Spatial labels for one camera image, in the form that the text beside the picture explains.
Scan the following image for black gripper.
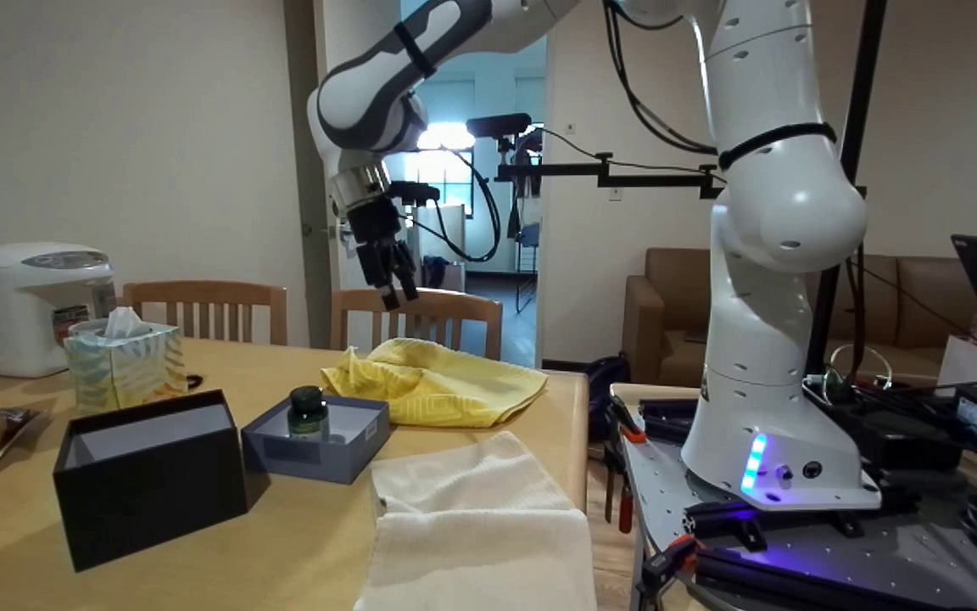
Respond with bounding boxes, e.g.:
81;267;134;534
343;191;424;316

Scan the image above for yellow patterned towel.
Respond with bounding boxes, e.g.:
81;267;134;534
318;337;549;430

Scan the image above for white folded towel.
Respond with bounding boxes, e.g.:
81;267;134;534
353;428;600;611

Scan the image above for wooden slat-back chair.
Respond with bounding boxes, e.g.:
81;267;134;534
331;284;507;364
120;277;292;348

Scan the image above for dark green ink bottle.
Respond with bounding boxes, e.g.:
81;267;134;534
284;382;334;441

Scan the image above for gray shallow box tray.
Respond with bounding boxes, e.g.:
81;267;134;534
242;390;395;489

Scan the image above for brown leather sofa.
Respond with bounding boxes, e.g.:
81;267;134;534
620;245;977;390

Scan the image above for green patterned tissue box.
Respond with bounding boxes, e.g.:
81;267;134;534
60;301;192;415

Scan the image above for black open box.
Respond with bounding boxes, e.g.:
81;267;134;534
50;390;272;574

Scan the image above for white electric water boiler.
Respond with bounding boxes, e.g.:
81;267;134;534
0;242;120;381

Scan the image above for black vertical pole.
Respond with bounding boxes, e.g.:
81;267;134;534
803;0;893;376

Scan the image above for black controller box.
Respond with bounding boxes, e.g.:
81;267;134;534
849;396;967;474

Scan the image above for white paper sheet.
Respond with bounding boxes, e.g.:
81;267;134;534
937;331;977;390

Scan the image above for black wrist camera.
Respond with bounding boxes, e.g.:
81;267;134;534
386;175;444;212

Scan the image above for black looping gripper cable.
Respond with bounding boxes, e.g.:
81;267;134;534
409;141;507;267

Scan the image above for black exterior camera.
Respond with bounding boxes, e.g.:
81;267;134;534
465;109;545;183

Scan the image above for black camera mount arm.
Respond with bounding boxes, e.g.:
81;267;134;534
525;148;729;205

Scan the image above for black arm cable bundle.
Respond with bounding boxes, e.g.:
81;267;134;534
605;0;726;158

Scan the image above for orange handled clamp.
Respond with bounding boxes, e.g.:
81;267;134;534
643;534;706;593

